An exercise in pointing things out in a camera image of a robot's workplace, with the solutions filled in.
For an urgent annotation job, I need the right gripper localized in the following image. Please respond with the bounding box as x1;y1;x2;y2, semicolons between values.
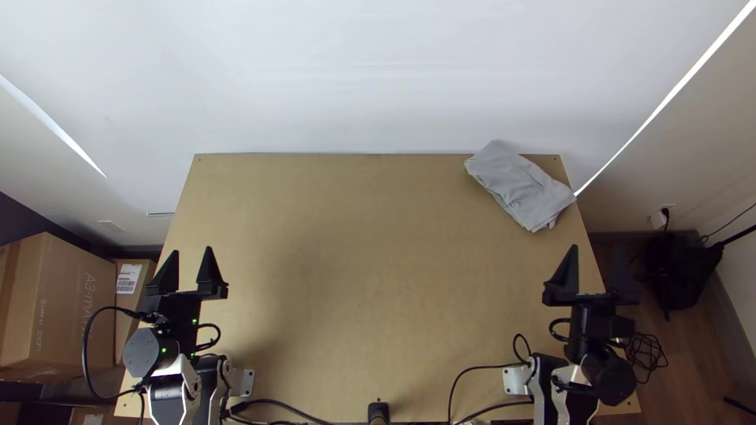
541;243;643;364

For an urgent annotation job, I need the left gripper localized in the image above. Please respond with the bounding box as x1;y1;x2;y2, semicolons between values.
139;245;230;357

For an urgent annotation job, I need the grey t-shirt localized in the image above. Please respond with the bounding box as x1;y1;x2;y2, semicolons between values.
463;139;577;235

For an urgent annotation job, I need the small labelled cardboard box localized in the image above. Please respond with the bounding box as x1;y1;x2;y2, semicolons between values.
110;257;159;368

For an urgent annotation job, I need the black bag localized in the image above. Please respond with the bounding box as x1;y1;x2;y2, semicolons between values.
639;232;725;312

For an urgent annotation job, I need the large cardboard box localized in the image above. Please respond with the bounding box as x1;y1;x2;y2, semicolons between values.
0;231;118;380

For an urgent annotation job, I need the black tripod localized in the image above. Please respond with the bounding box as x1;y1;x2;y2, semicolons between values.
707;223;756;250

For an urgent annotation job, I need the white wall socket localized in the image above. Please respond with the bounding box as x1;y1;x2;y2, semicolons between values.
649;205;678;232

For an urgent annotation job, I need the tangled black cable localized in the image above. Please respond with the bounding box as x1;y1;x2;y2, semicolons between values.
622;332;669;386

